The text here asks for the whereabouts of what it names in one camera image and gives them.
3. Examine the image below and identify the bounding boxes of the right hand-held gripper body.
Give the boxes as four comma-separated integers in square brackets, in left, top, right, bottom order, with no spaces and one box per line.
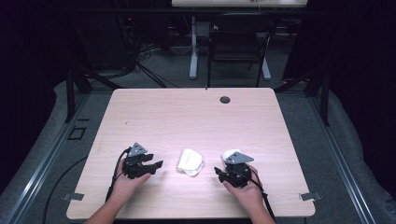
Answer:
[221,151,255,189]

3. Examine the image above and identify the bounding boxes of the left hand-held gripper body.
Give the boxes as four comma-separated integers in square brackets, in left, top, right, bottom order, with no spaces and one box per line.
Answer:
[121,142,151,180]

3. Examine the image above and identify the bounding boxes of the white face mask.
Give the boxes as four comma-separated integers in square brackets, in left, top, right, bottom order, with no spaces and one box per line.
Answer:
[176,147,205,177]
[220,148,244,164]

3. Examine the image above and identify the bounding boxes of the person's left hand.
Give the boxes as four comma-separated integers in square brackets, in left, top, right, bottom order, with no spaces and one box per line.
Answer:
[109,158,152,203]

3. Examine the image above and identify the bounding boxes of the person's right hand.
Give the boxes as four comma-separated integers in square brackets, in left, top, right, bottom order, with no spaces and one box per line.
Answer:
[221,164,266,214]

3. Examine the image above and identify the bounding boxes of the black metal stand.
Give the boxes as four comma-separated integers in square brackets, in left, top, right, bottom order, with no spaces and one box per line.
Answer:
[64,65,123,124]
[275,65,332,127]

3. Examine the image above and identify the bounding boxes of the white-legged table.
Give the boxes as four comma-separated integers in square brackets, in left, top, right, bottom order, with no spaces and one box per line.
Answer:
[171,0,309,81]

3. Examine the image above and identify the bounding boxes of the black folding chair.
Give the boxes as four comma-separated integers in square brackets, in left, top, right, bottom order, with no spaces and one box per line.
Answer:
[206,12,278,89]

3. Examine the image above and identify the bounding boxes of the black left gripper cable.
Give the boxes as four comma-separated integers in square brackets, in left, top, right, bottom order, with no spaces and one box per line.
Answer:
[105,147,133,203]

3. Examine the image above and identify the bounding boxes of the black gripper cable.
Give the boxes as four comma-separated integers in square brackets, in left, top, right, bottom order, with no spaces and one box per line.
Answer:
[244,169,277,222]
[105,147,133,203]

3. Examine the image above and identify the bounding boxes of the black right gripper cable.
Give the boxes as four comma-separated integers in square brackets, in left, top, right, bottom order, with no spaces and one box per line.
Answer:
[244,169,277,222]

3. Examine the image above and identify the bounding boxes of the grey metal table bracket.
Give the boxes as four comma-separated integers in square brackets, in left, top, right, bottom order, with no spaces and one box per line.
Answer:
[299,191,323,202]
[62,192,85,202]

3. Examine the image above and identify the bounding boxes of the black floor cable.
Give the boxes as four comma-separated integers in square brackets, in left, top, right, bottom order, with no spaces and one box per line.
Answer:
[41,156,89,224]

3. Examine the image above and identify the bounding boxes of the bundle of floor cables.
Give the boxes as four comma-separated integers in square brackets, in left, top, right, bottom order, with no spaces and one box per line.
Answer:
[132,41,194,90]

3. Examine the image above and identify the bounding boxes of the aluminium floor rail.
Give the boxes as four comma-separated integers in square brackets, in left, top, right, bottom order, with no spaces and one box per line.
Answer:
[306,92,378,224]
[0,92,92,224]

